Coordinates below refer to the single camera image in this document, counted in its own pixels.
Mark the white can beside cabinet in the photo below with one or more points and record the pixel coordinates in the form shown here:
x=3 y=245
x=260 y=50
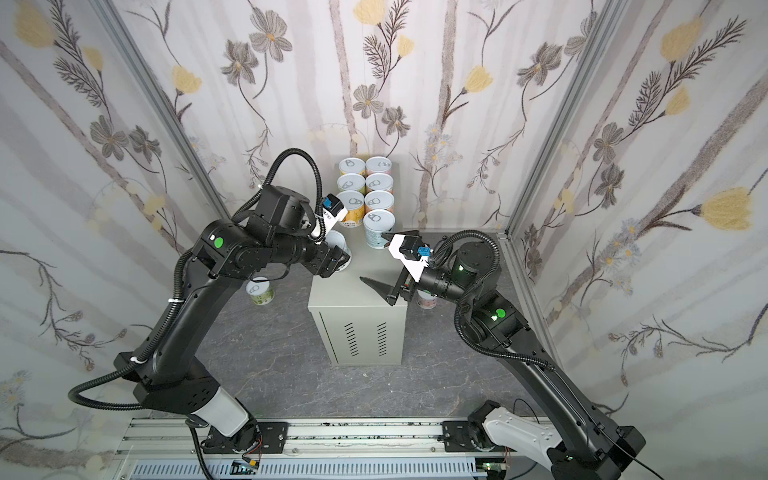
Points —
x=426 y=300

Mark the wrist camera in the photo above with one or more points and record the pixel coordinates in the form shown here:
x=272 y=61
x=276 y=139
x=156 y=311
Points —
x=414 y=256
x=333 y=211

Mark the orange label can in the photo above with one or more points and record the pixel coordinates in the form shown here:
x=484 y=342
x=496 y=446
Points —
x=353 y=202

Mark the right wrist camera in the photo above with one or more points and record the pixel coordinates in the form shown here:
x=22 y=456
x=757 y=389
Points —
x=414 y=256

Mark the yellow label can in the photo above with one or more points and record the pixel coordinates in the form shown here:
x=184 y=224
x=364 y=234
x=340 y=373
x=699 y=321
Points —
x=352 y=165

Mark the pink label can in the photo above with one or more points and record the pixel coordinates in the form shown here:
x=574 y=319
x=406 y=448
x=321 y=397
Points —
x=378 y=164

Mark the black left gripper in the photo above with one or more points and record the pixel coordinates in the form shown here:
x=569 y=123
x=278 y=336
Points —
x=328 y=261

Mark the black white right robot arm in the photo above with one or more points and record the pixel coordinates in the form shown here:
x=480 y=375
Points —
x=579 y=441

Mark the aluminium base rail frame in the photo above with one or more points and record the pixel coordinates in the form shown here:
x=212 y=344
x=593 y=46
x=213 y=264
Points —
x=164 y=448

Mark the light blue can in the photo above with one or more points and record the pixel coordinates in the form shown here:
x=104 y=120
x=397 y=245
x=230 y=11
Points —
x=336 y=239
x=376 y=223

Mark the white slotted cable duct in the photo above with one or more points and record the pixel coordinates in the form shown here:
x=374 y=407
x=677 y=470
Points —
x=403 y=468

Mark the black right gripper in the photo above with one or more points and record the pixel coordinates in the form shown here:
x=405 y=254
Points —
x=405 y=285

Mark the grey metal cabinet box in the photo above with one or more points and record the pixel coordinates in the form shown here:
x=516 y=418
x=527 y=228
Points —
x=357 y=327

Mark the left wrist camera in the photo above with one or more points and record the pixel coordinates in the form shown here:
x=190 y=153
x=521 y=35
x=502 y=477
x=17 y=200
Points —
x=333 y=211

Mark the brown label can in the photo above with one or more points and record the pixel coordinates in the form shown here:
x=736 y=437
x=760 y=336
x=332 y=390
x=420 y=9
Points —
x=379 y=182

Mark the green label can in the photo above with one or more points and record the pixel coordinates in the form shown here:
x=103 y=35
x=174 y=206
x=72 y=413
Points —
x=352 y=182
x=260 y=290

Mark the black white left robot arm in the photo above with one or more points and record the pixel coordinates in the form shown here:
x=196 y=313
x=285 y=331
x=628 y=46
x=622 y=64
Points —
x=171 y=379

